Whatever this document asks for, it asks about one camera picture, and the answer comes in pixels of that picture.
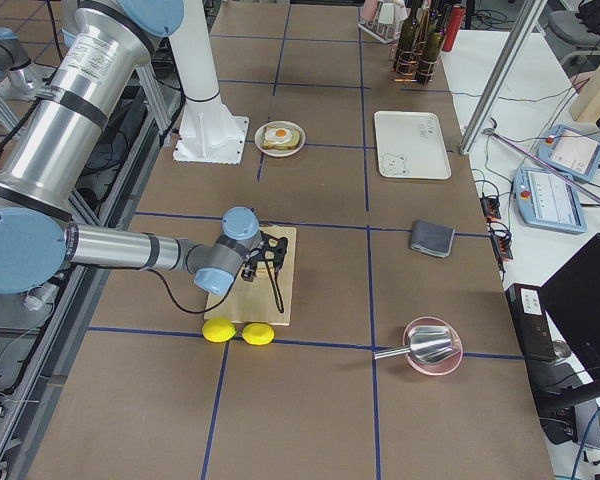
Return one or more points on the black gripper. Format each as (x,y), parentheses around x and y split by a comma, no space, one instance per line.
(248,272)

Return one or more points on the bread slice toast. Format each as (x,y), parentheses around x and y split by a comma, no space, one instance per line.
(292,145)

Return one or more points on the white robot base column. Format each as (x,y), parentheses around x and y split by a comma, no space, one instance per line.
(208,132)

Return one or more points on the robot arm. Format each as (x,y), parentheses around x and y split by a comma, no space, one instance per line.
(37,232)

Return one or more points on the cream bear tray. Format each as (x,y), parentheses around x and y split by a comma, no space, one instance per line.
(410,145)

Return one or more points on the wooden cutting board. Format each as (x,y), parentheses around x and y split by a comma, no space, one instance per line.
(250,302)

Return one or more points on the yellow lemon right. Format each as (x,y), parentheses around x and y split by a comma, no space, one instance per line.
(258,334)

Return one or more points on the yellow lemon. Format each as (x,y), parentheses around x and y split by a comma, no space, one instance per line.
(258,334)
(218,330)

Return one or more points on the yellow lemon left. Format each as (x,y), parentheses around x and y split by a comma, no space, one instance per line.
(218,330)

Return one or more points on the fried egg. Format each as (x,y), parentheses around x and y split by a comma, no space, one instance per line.
(274,136)

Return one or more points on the white plate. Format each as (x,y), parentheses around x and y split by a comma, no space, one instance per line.
(277,153)

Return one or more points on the grey folded cloth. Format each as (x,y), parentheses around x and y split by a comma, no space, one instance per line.
(432,239)

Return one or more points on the metal scoop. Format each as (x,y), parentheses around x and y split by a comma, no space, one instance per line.
(426,344)

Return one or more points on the pink bowl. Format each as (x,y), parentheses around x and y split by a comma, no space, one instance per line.
(444,367)

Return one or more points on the black box device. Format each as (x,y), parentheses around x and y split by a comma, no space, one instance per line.
(530,322)

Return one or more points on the dark green wine bottle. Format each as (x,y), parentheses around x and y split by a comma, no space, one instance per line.
(407,38)

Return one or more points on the olive wine bottle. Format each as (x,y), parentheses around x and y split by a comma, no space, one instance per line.
(429,55)

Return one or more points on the blue teach pendant near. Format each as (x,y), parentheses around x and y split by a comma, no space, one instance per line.
(545,201)

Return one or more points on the blue teach pendant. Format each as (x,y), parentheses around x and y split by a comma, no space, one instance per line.
(571,151)
(545,201)

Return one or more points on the black laptop monitor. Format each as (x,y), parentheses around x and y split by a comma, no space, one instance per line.
(571,297)

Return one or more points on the red cylinder bottle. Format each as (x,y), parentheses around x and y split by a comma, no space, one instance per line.
(457,14)

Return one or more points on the blue teach pendant far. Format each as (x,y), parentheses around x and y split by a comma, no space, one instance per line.
(571,151)

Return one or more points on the copper wire bottle rack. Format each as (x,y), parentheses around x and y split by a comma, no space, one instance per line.
(413,66)

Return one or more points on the white wire cup rack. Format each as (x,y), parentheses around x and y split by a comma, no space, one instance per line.
(382,19)

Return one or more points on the aluminium frame post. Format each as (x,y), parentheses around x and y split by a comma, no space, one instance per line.
(522,28)

